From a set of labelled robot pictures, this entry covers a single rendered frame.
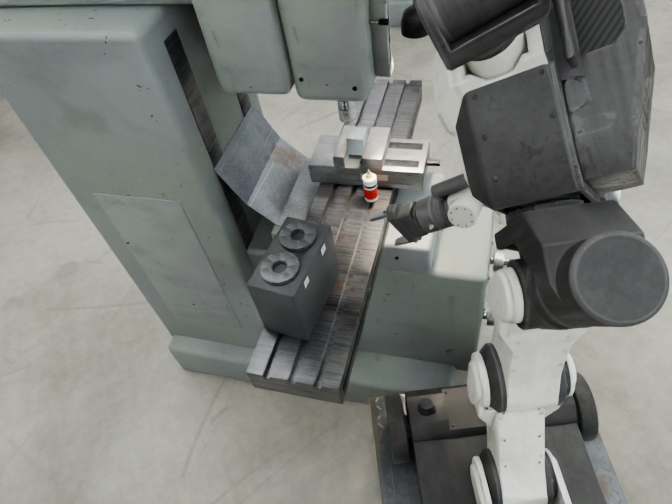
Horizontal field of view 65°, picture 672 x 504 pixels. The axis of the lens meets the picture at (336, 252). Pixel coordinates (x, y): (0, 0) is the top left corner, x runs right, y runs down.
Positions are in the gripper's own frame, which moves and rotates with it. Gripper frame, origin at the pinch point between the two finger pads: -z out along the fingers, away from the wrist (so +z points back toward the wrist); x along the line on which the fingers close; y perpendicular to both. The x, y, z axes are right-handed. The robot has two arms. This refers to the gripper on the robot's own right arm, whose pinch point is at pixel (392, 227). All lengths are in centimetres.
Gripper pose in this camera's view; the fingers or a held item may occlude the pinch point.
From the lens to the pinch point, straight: 137.7
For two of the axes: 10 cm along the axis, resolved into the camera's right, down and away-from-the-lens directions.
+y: -3.0, 7.7, -5.6
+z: 6.9, -2.3, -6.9
